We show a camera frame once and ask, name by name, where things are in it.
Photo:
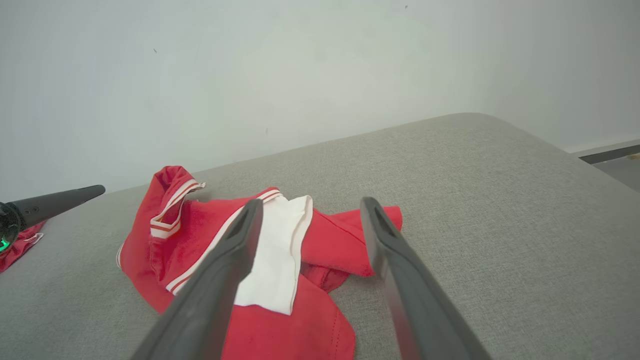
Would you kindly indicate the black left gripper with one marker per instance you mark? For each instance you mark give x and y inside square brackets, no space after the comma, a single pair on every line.
[9,227]

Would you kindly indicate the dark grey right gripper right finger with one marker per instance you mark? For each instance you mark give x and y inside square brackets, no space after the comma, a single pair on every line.
[415,300]

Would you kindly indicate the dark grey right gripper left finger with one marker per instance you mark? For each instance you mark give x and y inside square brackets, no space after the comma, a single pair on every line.
[215,290]

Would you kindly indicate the red garment with white trim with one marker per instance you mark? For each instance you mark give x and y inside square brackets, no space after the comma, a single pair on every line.
[15,247]

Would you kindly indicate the red white number jersey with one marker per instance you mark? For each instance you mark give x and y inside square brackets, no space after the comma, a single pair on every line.
[200,225]

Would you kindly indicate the white black wall baseboard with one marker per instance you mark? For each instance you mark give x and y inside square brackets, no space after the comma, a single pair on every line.
[612,151]

